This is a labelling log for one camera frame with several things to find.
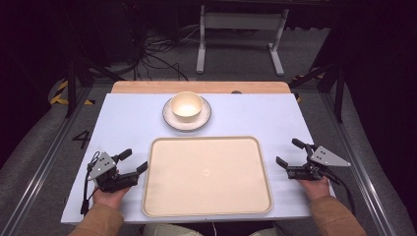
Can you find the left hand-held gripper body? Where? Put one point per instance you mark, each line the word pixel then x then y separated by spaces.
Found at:
pixel 106 172

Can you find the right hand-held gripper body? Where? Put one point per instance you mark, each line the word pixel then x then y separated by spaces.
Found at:
pixel 314 165

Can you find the white plate with dark rim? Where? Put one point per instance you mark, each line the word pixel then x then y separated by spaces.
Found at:
pixel 187 123

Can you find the beige tray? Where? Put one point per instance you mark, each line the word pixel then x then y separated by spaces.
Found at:
pixel 207 177

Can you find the cream bowl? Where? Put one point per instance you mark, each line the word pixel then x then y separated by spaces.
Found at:
pixel 186 105

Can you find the person's right hand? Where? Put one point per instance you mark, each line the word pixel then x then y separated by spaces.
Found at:
pixel 314 188

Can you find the person's left hand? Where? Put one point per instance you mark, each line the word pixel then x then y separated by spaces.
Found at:
pixel 111 196

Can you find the white board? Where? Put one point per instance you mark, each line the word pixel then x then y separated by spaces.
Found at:
pixel 131 124

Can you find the black tripod stand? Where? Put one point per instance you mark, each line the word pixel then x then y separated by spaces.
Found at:
pixel 331 78
pixel 77 72

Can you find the person's legs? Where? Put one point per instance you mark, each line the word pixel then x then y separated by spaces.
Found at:
pixel 203 230

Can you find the wooden table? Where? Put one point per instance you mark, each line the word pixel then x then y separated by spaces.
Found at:
pixel 200 87

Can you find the white metal stand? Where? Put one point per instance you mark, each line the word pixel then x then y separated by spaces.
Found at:
pixel 241 21

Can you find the aluminium rail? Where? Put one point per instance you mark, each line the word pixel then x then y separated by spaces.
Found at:
pixel 359 164
pixel 42 164

